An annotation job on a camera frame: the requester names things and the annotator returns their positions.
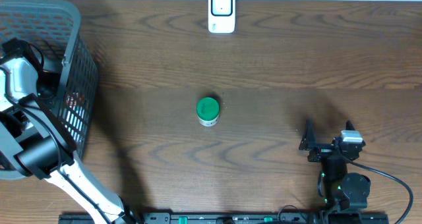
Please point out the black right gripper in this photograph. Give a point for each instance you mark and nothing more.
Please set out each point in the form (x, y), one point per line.
(308, 141)

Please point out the green lid jar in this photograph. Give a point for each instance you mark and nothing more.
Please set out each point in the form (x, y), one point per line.
(208, 111)

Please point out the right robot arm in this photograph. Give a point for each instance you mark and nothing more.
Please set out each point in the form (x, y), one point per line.
(343, 191)

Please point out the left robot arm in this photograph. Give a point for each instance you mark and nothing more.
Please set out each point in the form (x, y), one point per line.
(35, 143)

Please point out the white barcode scanner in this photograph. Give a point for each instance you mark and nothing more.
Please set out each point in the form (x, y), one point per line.
(221, 16)

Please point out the grey plastic basket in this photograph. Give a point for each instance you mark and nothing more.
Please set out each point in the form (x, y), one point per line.
(53, 26)

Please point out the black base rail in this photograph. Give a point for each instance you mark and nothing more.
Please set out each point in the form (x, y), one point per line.
(285, 217)

